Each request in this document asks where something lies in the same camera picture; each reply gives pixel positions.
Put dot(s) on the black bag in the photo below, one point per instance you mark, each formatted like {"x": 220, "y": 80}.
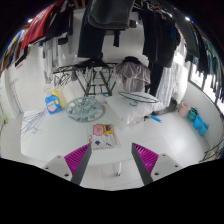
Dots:
{"x": 170, "y": 108}

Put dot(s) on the black folding drying rack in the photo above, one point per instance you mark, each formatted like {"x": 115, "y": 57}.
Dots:
{"x": 95, "y": 78}

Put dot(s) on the small blue tool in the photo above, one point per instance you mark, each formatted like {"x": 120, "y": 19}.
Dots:
{"x": 156, "y": 119}

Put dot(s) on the white striped hanging cloth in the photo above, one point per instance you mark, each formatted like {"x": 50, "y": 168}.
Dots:
{"x": 168, "y": 86}

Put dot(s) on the pink bucket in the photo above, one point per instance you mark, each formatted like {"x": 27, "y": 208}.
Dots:
{"x": 184, "y": 110}

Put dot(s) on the white table leg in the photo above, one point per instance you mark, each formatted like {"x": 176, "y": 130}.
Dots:
{"x": 118, "y": 168}

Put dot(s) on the grey shirt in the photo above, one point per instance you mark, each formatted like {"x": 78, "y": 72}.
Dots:
{"x": 133, "y": 75}

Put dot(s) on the teal bucket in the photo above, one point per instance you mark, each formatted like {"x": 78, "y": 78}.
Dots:
{"x": 191, "y": 115}

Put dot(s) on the row of hanging clothes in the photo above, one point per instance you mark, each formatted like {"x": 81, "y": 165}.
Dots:
{"x": 106, "y": 13}

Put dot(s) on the dark hoop hanger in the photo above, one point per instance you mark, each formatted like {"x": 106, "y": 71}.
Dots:
{"x": 138, "y": 97}

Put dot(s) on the blue detergent bottle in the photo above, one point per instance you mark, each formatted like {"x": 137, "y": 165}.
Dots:
{"x": 51, "y": 106}

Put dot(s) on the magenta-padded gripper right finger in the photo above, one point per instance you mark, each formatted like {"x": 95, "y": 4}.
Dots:
{"x": 146, "y": 159}

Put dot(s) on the pale green round clip hanger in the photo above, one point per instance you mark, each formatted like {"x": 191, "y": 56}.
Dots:
{"x": 82, "y": 109}

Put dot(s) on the white pillow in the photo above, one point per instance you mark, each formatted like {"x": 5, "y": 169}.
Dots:
{"x": 133, "y": 111}

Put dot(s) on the red sports jersey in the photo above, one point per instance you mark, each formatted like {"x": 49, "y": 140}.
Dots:
{"x": 38, "y": 28}

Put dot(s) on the cartoon print towel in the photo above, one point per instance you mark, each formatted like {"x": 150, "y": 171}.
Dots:
{"x": 103, "y": 136}

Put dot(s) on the blue bucket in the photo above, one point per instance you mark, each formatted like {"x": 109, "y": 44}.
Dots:
{"x": 197, "y": 122}
{"x": 203, "y": 129}

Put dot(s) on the yellow bottle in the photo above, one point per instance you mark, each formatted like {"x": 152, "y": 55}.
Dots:
{"x": 59, "y": 96}

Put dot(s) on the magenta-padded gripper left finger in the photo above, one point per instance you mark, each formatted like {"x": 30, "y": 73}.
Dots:
{"x": 77, "y": 159}

